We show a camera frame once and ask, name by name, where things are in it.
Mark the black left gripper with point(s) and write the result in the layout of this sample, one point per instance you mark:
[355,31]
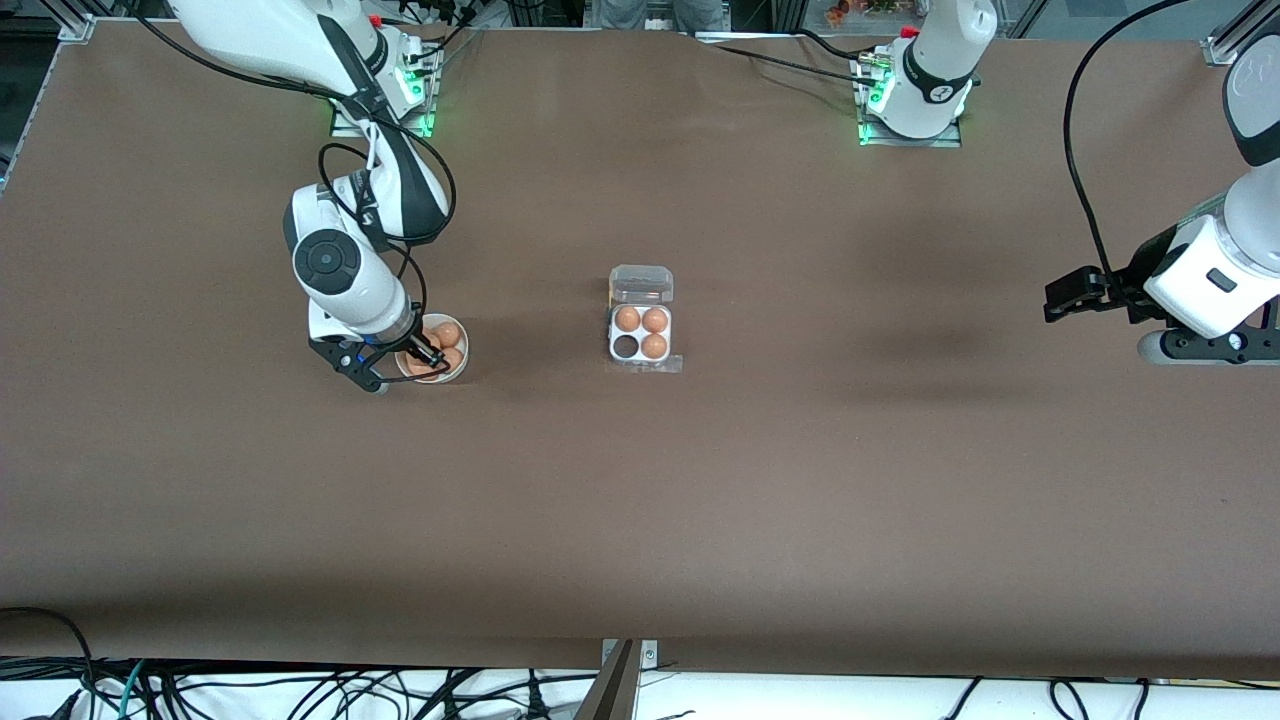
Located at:
[1128,286]

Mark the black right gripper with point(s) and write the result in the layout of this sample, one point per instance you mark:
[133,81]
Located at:
[416,343]

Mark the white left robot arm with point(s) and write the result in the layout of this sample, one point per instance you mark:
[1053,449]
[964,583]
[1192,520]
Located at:
[935,80]

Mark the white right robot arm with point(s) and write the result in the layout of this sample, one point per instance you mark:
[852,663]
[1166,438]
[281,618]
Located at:
[350,280]

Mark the clear plastic egg carton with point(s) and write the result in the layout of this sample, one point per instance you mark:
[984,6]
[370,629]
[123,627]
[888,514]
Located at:
[640,285]

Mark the white round bowl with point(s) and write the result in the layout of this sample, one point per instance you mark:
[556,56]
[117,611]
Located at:
[462,362]

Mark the brown table cover sheet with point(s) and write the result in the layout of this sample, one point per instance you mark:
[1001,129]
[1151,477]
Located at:
[800,500]

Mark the colourful toy pile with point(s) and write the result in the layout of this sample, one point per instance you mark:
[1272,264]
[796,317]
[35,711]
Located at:
[845,12]

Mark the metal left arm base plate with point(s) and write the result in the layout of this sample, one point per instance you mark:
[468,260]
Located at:
[945,140]

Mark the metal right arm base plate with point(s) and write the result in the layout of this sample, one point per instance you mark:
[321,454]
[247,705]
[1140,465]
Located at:
[420,125]

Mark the aluminium frame profile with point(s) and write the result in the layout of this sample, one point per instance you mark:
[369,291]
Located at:
[1225,45]
[75,25]

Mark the small metal bracket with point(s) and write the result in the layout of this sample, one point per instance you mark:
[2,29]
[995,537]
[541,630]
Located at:
[650,655]

